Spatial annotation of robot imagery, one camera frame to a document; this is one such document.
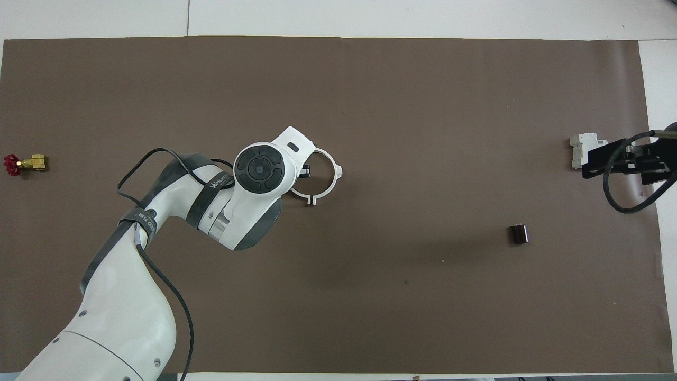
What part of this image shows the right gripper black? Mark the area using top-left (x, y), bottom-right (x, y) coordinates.
top-left (581, 131), bottom-right (677, 186)

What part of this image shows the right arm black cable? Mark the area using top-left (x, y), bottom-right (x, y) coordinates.
top-left (603, 123), bottom-right (677, 214)

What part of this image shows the brass valve with red handle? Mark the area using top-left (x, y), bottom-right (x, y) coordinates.
top-left (3, 153), bottom-right (49, 177)

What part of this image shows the white half pipe clamp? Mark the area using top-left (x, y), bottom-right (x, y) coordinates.
top-left (289, 179), bottom-right (317, 206)
top-left (312, 148), bottom-right (344, 205)

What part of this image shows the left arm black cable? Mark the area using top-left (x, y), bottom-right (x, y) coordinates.
top-left (116, 148), bottom-right (236, 381)

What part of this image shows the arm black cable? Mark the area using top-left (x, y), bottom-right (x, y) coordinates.
top-left (603, 123), bottom-right (677, 214)
top-left (116, 148), bottom-right (236, 381)

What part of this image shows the white circuit breaker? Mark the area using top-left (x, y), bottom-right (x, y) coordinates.
top-left (569, 133), bottom-right (609, 169)

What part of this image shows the brown table mat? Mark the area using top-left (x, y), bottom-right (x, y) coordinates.
top-left (0, 36), bottom-right (672, 374)

